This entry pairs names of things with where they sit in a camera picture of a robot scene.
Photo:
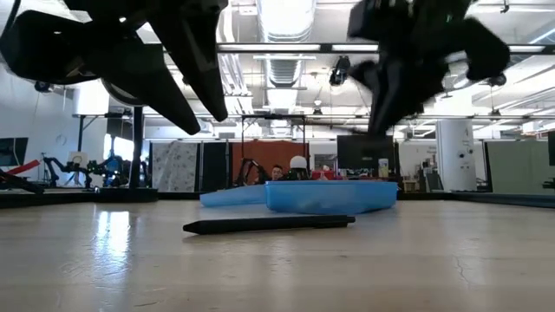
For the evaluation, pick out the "black overhead camera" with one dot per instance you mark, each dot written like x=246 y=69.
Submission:
x=340 y=69

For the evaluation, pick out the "thin black frame stand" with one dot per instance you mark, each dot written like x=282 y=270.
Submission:
x=273 y=116

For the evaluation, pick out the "grey patterned partition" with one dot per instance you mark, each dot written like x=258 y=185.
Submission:
x=173 y=167

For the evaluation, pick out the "blue background robot arm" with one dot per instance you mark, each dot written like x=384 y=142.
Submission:
x=112 y=167

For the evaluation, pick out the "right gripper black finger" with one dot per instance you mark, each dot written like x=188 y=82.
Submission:
x=399 y=95

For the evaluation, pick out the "white round helmet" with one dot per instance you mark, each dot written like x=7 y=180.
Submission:
x=298 y=162

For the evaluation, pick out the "red bar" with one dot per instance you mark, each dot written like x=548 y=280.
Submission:
x=24 y=167

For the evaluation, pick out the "black upright post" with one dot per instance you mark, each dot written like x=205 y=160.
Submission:
x=137 y=147

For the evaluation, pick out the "person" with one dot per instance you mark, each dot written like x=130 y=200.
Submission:
x=277 y=173

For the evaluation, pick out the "black partition panel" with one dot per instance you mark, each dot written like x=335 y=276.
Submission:
x=214 y=167

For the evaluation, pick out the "black monitor screen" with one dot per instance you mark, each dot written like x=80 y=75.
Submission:
x=364 y=156

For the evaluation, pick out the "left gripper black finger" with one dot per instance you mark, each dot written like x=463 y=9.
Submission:
x=147 y=82
x=195 y=65

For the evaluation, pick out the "grey-green partition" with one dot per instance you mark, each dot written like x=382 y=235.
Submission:
x=516 y=167

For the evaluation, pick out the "black background robot arm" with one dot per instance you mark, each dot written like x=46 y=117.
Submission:
x=249 y=169
x=54 y=167

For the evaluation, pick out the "orange partition wall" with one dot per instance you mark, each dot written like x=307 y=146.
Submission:
x=269 y=149

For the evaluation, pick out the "black dome camera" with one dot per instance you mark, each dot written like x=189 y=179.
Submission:
x=498 y=80

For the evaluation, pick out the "blue plastic supply box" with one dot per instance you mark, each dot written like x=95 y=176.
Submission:
x=329 y=197

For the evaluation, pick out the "white round column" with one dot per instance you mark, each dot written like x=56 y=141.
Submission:
x=455 y=151

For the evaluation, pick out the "black pen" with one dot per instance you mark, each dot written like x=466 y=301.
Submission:
x=260 y=224

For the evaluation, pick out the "silver ventilation duct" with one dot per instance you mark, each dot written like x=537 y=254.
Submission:
x=286 y=19

